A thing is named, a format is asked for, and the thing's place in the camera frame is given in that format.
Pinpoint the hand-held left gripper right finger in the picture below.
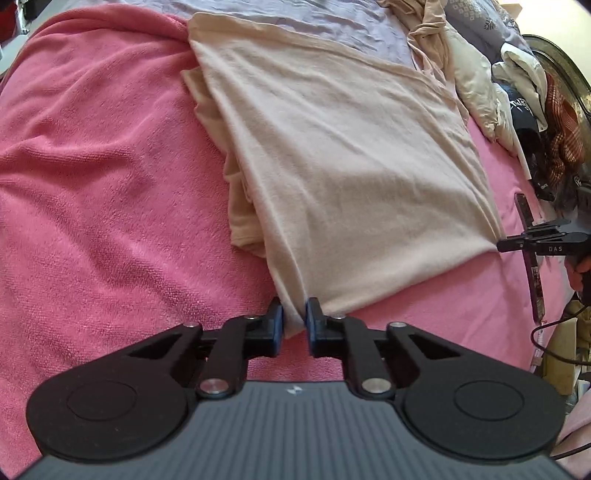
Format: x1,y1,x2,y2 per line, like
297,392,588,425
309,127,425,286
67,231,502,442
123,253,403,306
305,296,462,401

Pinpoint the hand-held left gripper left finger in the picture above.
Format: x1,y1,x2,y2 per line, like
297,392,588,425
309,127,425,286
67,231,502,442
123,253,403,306
127,296,284,400

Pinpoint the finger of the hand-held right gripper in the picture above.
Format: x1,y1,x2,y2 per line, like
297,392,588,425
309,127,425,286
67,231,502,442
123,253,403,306
497,233,536,253

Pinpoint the beige shirt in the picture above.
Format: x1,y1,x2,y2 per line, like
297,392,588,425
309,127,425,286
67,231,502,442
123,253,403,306
180,11,506,340

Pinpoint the pile of beige clothes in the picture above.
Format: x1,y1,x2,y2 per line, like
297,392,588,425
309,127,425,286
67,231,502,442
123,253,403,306
441,28,525,155

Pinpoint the person's right hand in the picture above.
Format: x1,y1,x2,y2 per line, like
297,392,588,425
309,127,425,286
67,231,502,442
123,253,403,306
566,255,591,294

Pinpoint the dark narrow strip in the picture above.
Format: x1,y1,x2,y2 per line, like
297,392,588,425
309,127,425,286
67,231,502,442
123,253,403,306
514,193,546,324

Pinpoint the red plaid cloth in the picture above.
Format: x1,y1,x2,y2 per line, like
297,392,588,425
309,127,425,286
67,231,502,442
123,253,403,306
544,73,586,185

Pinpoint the dark printed garment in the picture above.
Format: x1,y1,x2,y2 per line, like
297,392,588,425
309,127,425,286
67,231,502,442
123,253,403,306
501,83,561,201

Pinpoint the white jacket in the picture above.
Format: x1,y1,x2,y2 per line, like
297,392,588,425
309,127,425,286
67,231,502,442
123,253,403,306
491,42,550,134

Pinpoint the pink blanket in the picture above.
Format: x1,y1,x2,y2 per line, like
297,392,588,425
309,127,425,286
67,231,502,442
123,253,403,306
0,7,573,480

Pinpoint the grey patterned quilt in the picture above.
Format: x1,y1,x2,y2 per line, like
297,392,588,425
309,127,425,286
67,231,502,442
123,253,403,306
443,0,525,49

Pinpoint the crumpled beige garment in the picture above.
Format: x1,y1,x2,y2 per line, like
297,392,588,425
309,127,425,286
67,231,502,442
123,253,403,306
376,0,469,125

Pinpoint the lavender bed sheet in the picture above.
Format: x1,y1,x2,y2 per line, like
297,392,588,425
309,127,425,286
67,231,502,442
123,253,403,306
106,0,416,70

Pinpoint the black cable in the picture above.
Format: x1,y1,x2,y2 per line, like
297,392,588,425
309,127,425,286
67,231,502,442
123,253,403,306
530,305,591,460

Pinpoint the dark curved frame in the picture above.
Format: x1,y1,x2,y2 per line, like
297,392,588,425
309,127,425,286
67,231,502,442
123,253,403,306
522,32,591,116

